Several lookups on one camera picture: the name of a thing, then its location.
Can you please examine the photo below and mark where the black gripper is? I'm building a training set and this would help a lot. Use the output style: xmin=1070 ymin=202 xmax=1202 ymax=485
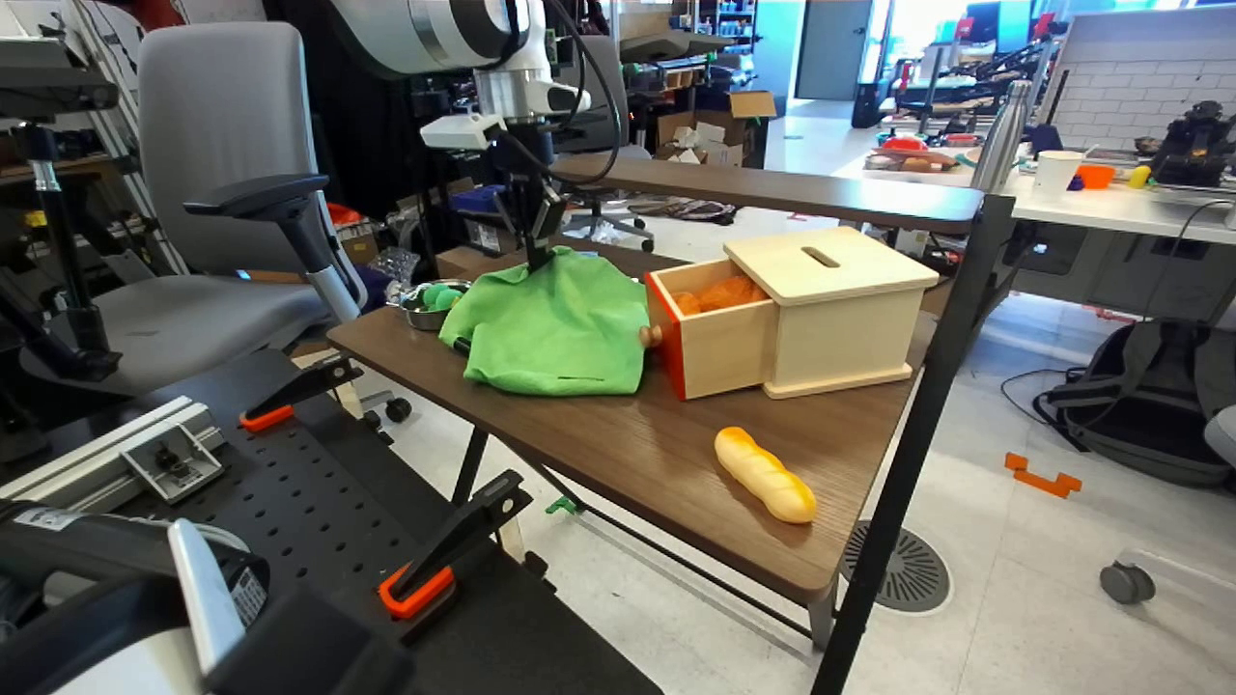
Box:
xmin=498 ymin=122 xmax=565 ymax=272

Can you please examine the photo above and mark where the green towel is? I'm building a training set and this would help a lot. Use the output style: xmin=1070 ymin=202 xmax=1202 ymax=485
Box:
xmin=439 ymin=248 xmax=650 ymax=396

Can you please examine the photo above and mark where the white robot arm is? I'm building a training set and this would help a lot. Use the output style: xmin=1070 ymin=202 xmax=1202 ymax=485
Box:
xmin=328 ymin=0 xmax=589 ymax=266

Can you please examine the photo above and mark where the green ball toy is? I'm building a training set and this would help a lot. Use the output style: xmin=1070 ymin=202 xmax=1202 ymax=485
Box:
xmin=420 ymin=281 xmax=463 ymax=314

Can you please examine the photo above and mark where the red orange wooden drawer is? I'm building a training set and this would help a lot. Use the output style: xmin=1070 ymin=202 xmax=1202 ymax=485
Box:
xmin=645 ymin=260 xmax=777 ymax=396

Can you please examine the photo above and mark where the grey office chair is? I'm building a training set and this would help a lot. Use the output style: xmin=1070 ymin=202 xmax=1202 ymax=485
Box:
xmin=18 ymin=18 xmax=365 ymax=396

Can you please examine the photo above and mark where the yellow bread toy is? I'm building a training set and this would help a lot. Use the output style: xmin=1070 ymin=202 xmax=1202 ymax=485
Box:
xmin=714 ymin=425 xmax=820 ymax=526

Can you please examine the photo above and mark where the wooden box with slot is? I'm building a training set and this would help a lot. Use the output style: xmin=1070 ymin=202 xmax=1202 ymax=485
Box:
xmin=726 ymin=228 xmax=940 ymax=396

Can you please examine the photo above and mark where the far black orange clamp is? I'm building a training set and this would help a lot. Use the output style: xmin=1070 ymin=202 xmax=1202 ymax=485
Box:
xmin=238 ymin=355 xmax=358 ymax=435

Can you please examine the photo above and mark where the black orange clamp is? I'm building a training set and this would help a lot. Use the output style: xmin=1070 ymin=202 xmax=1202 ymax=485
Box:
xmin=238 ymin=355 xmax=358 ymax=435
xmin=376 ymin=470 xmax=532 ymax=620

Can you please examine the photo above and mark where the near black orange clamp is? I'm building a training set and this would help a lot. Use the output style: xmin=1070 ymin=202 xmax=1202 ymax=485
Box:
xmin=376 ymin=470 xmax=532 ymax=620

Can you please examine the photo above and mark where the black perforated mounting board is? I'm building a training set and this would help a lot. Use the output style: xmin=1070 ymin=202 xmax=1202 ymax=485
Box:
xmin=152 ymin=353 xmax=669 ymax=695

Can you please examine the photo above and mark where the orange floor marker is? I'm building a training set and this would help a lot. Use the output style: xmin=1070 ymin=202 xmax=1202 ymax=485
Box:
xmin=1003 ymin=450 xmax=1083 ymax=498

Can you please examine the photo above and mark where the black backpack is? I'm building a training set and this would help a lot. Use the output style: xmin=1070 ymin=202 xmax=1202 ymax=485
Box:
xmin=1030 ymin=319 xmax=1236 ymax=490

